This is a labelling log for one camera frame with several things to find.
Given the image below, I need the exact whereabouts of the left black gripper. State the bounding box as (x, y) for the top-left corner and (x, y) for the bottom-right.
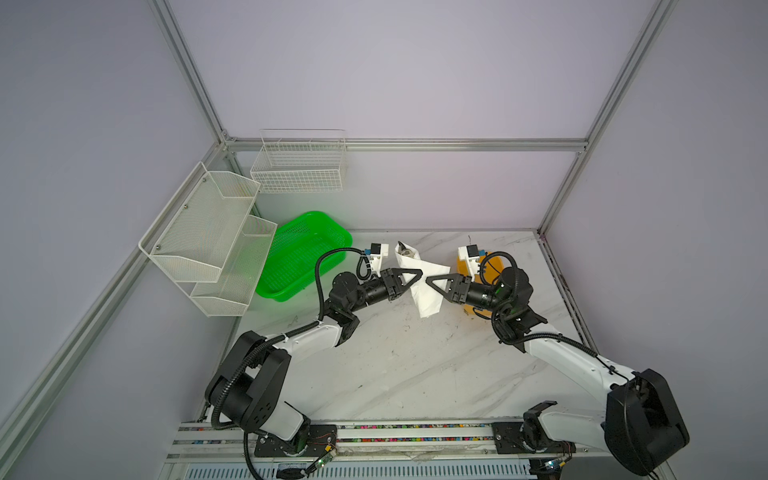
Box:
(349, 268), (422, 314)

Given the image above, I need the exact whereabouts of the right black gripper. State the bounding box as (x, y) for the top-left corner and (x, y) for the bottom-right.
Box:
(426, 276), (509, 317)

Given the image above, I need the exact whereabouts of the white paper napkin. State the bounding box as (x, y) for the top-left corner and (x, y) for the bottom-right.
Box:
(395, 241), (450, 318)

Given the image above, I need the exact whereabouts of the silver spoon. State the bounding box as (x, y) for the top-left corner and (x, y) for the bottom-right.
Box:
(400, 245), (415, 258)

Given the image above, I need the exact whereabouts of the green plastic basket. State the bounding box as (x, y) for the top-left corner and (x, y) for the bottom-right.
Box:
(255, 211), (353, 302)

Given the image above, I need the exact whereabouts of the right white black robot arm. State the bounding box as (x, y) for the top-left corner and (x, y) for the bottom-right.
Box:
(425, 252), (690, 479)

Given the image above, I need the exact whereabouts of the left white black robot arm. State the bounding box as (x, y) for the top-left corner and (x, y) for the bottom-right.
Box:
(204, 247), (423, 479)

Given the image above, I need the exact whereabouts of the yellow plastic tray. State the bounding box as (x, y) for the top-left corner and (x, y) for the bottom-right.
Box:
(457, 246), (504, 283)

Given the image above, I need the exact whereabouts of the lower white mesh shelf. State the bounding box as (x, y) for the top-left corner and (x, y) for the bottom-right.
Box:
(189, 215), (277, 317)

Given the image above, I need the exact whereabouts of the white mesh shelf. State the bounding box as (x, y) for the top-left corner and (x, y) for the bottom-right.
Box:
(138, 164), (260, 283)
(189, 215), (277, 317)

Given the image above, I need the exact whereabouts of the upper white mesh shelf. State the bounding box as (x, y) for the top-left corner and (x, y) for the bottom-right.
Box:
(138, 164), (260, 283)

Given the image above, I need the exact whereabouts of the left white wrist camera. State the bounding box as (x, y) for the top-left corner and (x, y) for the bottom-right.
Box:
(366, 243), (389, 276)

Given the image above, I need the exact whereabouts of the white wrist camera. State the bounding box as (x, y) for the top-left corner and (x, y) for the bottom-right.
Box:
(366, 243), (389, 276)
(457, 244), (486, 279)

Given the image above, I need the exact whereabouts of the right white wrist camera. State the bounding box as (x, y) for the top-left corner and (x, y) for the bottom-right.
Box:
(457, 244), (486, 279)

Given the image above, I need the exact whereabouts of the white wire wall basket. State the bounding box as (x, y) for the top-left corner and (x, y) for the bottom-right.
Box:
(250, 129), (347, 194)

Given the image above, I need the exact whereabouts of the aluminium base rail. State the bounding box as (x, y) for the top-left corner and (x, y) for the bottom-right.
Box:
(159, 417), (633, 479)

